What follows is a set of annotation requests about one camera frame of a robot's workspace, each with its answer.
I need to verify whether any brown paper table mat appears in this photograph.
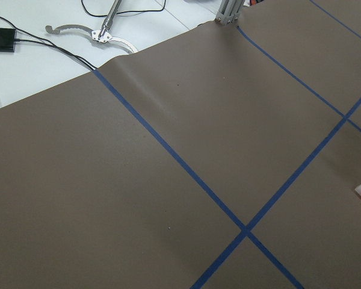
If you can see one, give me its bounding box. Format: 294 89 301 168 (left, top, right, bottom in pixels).
0 1 361 288

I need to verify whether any long grabber stick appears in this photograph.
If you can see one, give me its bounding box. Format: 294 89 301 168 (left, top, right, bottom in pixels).
45 1 138 54

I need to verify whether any small black square device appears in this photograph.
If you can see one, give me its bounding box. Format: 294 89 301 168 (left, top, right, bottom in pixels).
0 28 16 53

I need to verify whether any aluminium frame post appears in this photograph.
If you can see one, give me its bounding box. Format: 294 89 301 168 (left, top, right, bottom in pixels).
214 0 245 25

